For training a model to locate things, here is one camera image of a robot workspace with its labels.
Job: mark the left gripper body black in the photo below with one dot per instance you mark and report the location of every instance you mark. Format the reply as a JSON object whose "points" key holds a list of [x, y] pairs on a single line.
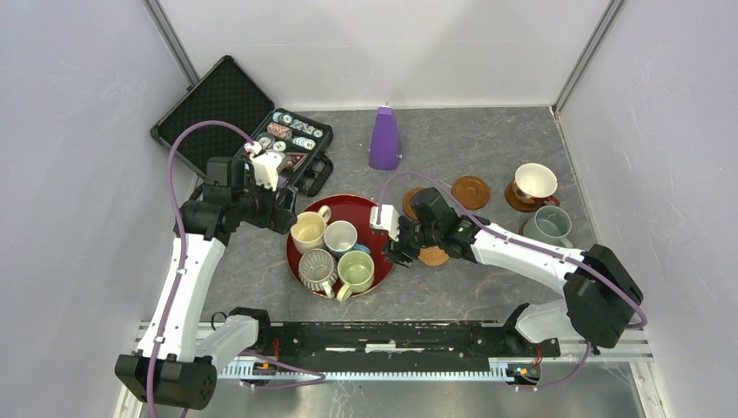
{"points": [[261, 212]]}

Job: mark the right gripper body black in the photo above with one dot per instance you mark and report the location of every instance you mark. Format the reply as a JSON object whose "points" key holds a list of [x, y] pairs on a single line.
{"points": [[412, 237]]}

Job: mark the woven rattan coaster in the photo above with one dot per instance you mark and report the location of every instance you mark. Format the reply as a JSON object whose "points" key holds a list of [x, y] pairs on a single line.
{"points": [[433, 256]]}

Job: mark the cream yellow mug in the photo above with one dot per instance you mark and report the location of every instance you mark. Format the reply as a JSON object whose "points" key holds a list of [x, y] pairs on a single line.
{"points": [[308, 232]]}

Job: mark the light green mug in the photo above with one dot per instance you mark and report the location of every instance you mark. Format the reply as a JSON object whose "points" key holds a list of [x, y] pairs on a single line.
{"points": [[356, 271]]}

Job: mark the red round tray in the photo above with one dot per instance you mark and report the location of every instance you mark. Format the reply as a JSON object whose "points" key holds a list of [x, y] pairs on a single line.
{"points": [[356, 210]]}

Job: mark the blue mug white inside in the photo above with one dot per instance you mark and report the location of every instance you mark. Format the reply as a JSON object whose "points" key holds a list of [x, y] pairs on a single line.
{"points": [[341, 237]]}

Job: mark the grey ribbed mug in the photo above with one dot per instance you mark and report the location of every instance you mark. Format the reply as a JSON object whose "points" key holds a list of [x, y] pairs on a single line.
{"points": [[318, 271]]}

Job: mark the black poker chip case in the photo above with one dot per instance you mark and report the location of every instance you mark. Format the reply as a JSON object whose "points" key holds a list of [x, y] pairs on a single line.
{"points": [[226, 93]]}

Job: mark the white bowl cup red outside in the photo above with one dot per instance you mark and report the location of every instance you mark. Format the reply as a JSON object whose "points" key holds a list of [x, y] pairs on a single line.
{"points": [[536, 184]]}

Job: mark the grey green mug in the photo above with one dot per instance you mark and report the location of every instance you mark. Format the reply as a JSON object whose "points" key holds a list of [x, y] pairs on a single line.
{"points": [[550, 225]]}

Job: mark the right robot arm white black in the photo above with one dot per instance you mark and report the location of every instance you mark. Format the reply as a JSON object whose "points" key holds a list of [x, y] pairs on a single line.
{"points": [[599, 299]]}

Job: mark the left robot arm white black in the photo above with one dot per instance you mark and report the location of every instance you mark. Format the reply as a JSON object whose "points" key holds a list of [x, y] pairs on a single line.
{"points": [[170, 366]]}

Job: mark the purple metronome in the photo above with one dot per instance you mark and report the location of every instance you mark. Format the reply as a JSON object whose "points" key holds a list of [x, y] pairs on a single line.
{"points": [[385, 149]]}

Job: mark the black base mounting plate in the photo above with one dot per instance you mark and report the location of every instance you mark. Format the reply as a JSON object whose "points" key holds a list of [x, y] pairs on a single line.
{"points": [[398, 346]]}

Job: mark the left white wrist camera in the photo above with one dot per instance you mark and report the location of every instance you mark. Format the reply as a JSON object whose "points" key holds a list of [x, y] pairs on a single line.
{"points": [[265, 165]]}

